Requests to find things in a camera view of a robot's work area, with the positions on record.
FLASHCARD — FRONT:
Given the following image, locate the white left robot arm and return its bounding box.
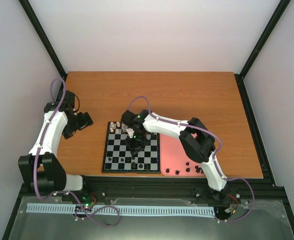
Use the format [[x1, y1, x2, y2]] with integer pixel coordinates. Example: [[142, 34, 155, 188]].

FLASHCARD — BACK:
[[18, 90, 93, 202]]

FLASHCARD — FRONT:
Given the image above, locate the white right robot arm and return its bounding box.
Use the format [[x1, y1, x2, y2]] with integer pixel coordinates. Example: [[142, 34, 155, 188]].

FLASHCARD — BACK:
[[121, 109, 227, 192]]

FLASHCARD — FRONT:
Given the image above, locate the black white chess board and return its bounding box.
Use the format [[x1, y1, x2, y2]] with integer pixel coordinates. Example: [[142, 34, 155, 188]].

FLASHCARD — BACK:
[[101, 121, 161, 174]]

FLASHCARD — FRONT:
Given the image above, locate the black king piece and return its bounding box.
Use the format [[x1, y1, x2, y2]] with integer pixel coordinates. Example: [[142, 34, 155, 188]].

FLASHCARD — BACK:
[[131, 162, 137, 170]]

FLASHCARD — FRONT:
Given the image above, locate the pink tray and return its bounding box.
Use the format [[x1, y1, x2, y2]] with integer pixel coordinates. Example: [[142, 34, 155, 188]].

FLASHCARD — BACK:
[[159, 134, 205, 178]]

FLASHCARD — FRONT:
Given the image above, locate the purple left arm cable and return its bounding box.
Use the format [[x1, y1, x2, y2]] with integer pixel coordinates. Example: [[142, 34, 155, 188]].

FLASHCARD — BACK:
[[34, 77, 67, 202]]

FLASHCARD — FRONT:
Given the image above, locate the light blue cable duct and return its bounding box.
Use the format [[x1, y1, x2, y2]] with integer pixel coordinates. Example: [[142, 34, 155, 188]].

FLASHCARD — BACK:
[[26, 203, 215, 218]]

